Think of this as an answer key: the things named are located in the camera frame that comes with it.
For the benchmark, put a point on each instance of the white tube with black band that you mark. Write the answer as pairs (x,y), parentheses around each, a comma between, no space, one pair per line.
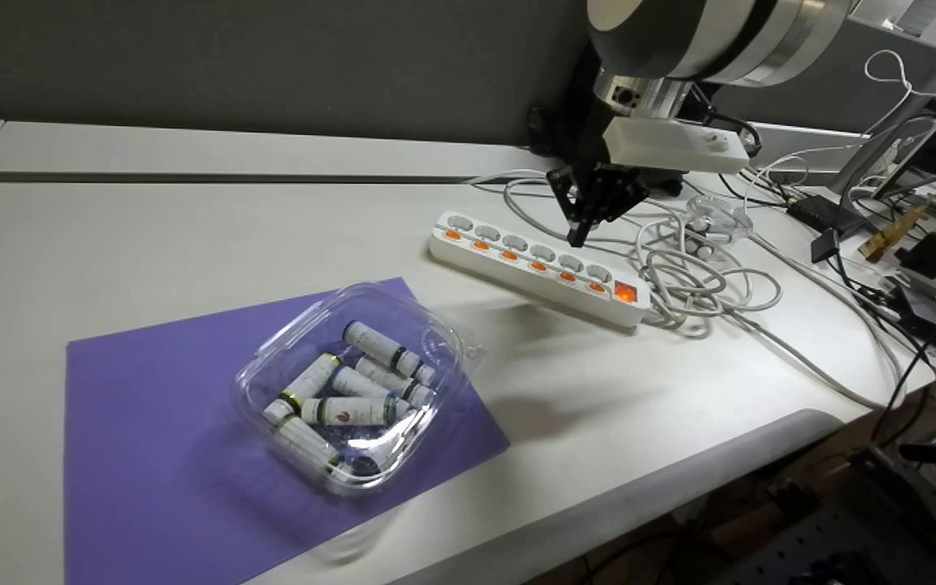
(375,343)
(308,381)
(388,379)
(354,381)
(306,444)
(354,410)

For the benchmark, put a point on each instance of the white power strip orange switches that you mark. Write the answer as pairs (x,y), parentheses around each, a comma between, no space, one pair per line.
(521,276)

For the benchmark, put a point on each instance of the white flat box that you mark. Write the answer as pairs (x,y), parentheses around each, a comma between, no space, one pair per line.
(812,148)

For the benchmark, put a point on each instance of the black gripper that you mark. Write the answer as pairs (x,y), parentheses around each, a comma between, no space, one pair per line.
(619,184)

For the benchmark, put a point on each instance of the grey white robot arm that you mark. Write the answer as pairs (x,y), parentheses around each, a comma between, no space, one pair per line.
(707,33)

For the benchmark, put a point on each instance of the purple mat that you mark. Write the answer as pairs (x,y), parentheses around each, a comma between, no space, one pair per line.
(145,455)

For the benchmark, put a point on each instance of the grey metal stand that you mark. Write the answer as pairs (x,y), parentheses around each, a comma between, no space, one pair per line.
(912,118)

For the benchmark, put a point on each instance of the yellow stick-like tool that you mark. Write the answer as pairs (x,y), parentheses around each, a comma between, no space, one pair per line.
(890,233)

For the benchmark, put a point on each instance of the clear plastic container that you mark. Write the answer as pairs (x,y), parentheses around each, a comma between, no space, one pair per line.
(435,338)

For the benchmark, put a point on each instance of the black backpack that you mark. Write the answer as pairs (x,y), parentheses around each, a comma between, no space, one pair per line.
(566,116)

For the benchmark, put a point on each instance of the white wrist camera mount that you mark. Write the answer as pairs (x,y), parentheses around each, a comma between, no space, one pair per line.
(666,143)

